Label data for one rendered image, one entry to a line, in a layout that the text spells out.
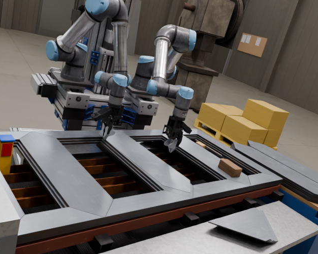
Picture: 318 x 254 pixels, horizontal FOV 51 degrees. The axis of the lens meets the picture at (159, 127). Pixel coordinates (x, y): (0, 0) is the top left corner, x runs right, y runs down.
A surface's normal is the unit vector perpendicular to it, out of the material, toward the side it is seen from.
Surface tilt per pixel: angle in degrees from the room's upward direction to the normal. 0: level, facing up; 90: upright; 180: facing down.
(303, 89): 90
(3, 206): 0
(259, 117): 90
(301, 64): 90
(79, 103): 90
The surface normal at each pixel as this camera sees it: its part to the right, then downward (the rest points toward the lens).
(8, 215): 0.25, -0.92
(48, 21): 0.47, 0.39
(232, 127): -0.81, -0.04
